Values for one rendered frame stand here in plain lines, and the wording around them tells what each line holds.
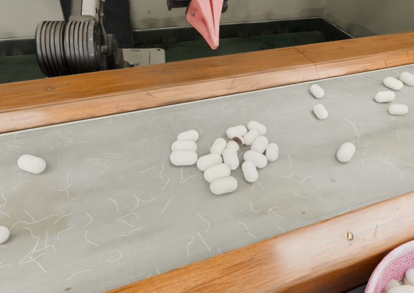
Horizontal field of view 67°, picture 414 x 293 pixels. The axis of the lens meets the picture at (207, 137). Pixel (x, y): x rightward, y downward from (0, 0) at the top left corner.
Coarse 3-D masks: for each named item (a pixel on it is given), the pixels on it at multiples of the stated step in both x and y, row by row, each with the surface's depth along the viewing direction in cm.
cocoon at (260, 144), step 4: (260, 136) 47; (256, 140) 47; (260, 140) 47; (264, 140) 47; (252, 144) 47; (256, 144) 46; (260, 144) 46; (264, 144) 46; (252, 148) 46; (256, 148) 46; (260, 148) 46; (264, 148) 46; (260, 152) 46
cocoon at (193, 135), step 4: (184, 132) 47; (188, 132) 47; (192, 132) 48; (196, 132) 48; (180, 136) 47; (184, 136) 47; (188, 136) 47; (192, 136) 47; (196, 136) 48; (196, 140) 48
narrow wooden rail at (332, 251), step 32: (320, 224) 35; (352, 224) 36; (384, 224) 36; (224, 256) 32; (256, 256) 32; (288, 256) 32; (320, 256) 32; (352, 256) 33; (384, 256) 35; (128, 288) 29; (160, 288) 29; (192, 288) 29; (224, 288) 29; (256, 288) 30; (288, 288) 30; (320, 288) 34; (352, 288) 39
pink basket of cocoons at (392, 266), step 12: (396, 252) 33; (408, 252) 34; (384, 264) 32; (396, 264) 33; (408, 264) 35; (372, 276) 30; (384, 276) 33; (396, 276) 34; (372, 288) 30; (384, 288) 34
